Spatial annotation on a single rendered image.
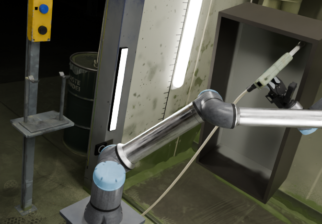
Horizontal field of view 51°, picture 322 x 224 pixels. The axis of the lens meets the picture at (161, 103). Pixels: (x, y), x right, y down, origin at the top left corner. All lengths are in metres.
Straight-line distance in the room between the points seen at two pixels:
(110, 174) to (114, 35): 1.03
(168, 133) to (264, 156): 1.26
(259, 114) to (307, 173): 1.83
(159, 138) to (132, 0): 0.98
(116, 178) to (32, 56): 0.96
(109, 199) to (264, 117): 0.80
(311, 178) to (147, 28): 1.95
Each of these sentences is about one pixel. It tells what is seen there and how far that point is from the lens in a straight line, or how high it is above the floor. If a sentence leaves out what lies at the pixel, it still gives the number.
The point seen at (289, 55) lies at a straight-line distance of 1.89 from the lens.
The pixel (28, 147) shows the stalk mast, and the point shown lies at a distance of 2.43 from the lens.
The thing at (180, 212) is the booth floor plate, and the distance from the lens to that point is 2.85.
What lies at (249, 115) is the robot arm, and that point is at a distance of 1.54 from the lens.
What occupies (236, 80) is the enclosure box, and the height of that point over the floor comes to 1.14.
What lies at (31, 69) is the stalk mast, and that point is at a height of 1.10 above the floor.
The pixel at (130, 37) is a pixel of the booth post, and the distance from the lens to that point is 2.32.
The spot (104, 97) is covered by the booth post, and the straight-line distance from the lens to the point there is 2.44.
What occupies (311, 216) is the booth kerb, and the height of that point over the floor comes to 0.09.
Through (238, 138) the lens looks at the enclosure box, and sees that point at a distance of 2.80.
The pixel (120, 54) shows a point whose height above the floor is 1.23.
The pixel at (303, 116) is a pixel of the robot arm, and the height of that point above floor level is 1.33.
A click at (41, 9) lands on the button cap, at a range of 2.03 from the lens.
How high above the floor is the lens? 1.84
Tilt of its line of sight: 23 degrees down
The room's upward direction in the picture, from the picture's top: 12 degrees clockwise
